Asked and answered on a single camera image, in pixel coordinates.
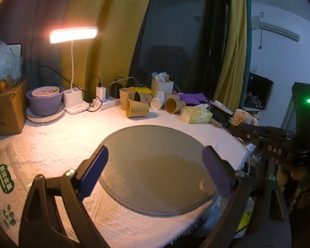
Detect yellow packet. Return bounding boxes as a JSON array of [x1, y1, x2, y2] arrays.
[[137, 86, 154, 96]]

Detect white plate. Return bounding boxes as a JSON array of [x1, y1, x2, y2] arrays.
[[26, 102, 66, 124]]

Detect clear plastic bag of fruit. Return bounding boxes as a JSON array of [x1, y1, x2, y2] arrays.
[[0, 32, 24, 96]]

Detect dark window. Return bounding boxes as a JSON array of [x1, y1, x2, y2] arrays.
[[129, 0, 231, 93]]

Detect purple bowl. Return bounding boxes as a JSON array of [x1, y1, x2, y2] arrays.
[[26, 86, 65, 116]]

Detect white charger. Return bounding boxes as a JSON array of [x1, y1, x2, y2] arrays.
[[96, 86, 107, 101]]

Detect yellow-green tissue pack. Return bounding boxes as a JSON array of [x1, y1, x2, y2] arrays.
[[180, 104, 213, 124]]

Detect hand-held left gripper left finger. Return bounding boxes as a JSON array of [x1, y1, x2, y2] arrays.
[[19, 145, 110, 248]]

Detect white power strip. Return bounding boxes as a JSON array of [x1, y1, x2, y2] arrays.
[[89, 97, 120, 110]]

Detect black cable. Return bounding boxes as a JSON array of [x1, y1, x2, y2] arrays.
[[23, 60, 101, 101]]

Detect yellow plastic bag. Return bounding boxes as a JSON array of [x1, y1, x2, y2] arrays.
[[236, 209, 252, 233]]

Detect black box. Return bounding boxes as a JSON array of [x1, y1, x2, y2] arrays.
[[210, 107, 231, 128]]

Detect white desk lamp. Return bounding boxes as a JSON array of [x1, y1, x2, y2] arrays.
[[50, 26, 99, 115]]

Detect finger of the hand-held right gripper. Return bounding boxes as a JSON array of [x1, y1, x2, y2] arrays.
[[228, 123, 260, 145]]

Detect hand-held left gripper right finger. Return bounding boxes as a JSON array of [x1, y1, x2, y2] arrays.
[[200, 145, 292, 248]]

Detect plastic bag with green label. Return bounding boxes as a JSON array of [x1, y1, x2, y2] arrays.
[[0, 145, 34, 238]]

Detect white textured tablecloth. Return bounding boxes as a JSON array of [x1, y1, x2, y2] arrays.
[[0, 107, 256, 247]]

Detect round grey tray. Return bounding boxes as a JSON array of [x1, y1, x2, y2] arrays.
[[98, 125, 224, 216]]

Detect white plastic basket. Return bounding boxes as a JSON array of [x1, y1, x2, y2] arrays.
[[151, 78, 174, 93]]

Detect white air conditioner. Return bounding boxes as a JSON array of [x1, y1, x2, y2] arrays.
[[250, 15, 300, 42]]

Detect stack of white cups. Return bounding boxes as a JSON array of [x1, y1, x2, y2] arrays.
[[150, 91, 166, 109]]

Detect person's right hand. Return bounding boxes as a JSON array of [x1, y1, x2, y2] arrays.
[[275, 157, 310, 186]]

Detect black monitor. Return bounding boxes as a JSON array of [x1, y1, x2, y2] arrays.
[[244, 72, 274, 111]]

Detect brown paper cup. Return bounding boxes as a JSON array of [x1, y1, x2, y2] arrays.
[[119, 88, 137, 110], [134, 92, 153, 104], [165, 97, 186, 114], [126, 99, 150, 118]]

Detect cardboard box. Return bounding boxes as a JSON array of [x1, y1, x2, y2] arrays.
[[0, 79, 29, 137]]

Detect yellow curtain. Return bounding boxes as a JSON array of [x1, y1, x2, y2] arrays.
[[213, 0, 248, 106], [59, 0, 158, 101]]

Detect black charger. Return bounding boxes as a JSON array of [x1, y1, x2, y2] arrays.
[[111, 83, 123, 99]]

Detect white mug with yellow print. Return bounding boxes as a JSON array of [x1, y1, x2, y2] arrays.
[[231, 108, 258, 126]]

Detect purple cloth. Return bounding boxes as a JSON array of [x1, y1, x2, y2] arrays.
[[174, 92, 212, 106]]

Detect white tube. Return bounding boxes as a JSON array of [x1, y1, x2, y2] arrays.
[[213, 100, 233, 114]]

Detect green curtain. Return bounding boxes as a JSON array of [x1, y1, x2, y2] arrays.
[[244, 0, 253, 83]]

